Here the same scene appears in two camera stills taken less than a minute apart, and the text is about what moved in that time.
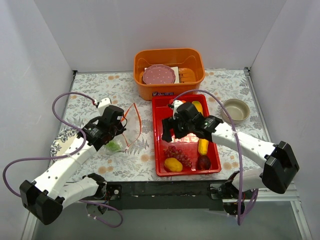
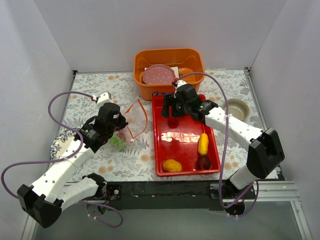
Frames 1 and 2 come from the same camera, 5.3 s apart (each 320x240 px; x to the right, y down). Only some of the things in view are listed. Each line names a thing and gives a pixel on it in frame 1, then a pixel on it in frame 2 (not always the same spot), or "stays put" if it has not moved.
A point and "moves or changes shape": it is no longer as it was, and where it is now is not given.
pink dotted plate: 158,74 stays put
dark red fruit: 203,163 stays put
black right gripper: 173,127 → 172,105
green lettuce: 113,146 → 115,141
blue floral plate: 61,142 stays put
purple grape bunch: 171,152 → 121,133
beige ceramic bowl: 238,109 stays put
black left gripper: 116,130 stays put
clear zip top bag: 132,122 moves or changes shape
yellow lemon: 173,164 stays put
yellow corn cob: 203,146 stays put
